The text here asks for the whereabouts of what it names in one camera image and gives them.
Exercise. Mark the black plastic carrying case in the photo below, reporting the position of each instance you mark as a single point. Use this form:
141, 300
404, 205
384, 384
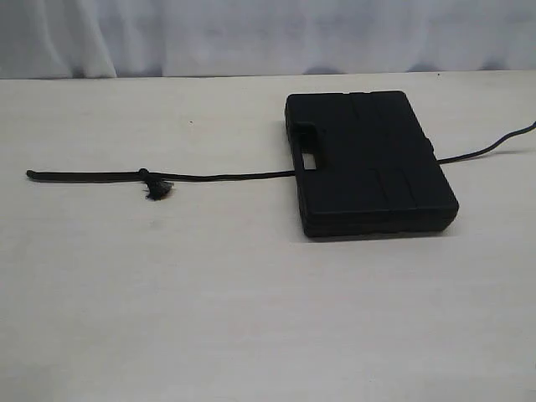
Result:
364, 166

